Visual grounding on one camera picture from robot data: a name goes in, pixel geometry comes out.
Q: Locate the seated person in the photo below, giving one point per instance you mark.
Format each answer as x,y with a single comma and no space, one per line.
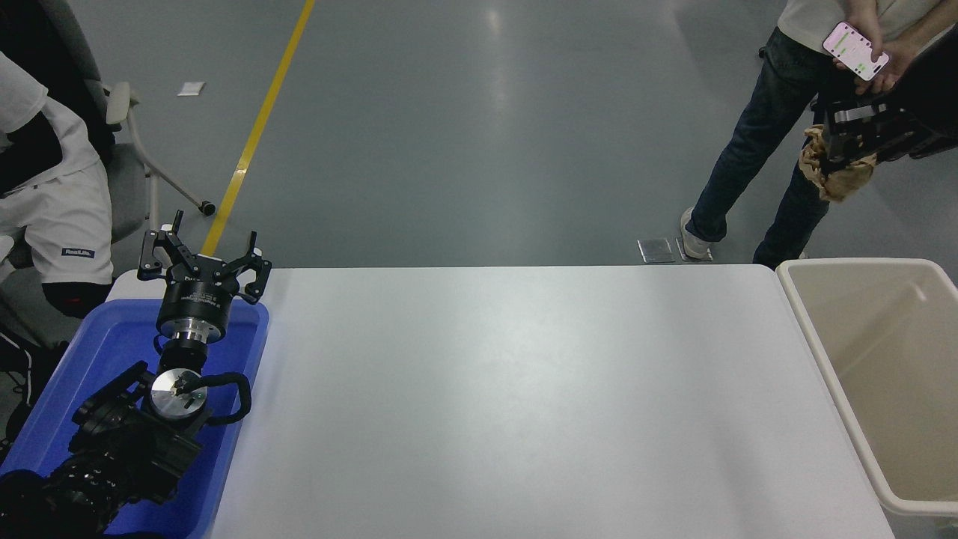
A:
60,217

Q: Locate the blue plastic tray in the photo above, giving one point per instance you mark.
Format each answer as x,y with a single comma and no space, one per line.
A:
90,359

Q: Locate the person's hand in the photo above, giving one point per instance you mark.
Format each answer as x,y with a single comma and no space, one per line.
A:
894,66
868,28

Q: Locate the pink phone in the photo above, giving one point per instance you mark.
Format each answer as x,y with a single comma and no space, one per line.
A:
853,46

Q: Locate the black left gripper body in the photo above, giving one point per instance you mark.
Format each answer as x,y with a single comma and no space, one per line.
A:
196,296

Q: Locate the standing person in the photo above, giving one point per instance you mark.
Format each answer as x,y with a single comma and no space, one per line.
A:
763,127

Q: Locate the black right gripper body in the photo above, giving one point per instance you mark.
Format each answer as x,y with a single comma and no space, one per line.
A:
935,97

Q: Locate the metal floor plate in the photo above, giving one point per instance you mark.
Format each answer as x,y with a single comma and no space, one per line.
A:
703,258
656,250

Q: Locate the white paper scrap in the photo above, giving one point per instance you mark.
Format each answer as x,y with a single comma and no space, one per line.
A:
191,88

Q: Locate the tan paper ball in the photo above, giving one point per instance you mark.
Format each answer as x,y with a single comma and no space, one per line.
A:
842,186

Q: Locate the large pale bin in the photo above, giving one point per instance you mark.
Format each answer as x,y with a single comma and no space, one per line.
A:
898,374

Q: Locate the grey office chair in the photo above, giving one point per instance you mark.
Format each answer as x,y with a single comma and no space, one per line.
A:
127,183

